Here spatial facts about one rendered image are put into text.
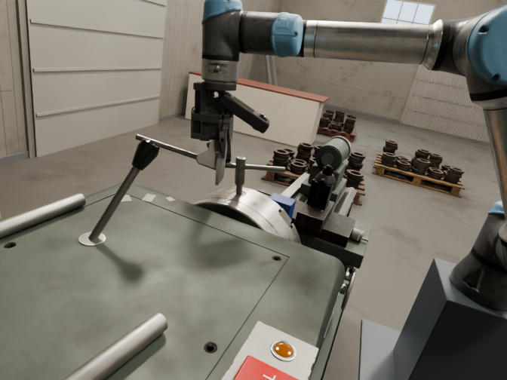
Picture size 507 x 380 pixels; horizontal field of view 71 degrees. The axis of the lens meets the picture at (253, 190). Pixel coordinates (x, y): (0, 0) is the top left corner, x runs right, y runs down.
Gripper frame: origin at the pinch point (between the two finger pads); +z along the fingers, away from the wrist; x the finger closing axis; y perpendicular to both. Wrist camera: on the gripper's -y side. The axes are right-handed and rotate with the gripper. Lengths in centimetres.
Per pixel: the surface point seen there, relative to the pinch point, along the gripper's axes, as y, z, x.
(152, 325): 1.4, 1.3, 46.9
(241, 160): -3.4, -4.1, 1.0
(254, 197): -7.1, 4.5, 0.8
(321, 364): -36, 77, -24
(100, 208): 18.6, 0.7, 21.5
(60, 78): 221, 11, -315
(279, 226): -13.1, 8.7, 5.9
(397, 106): -404, 84, -1072
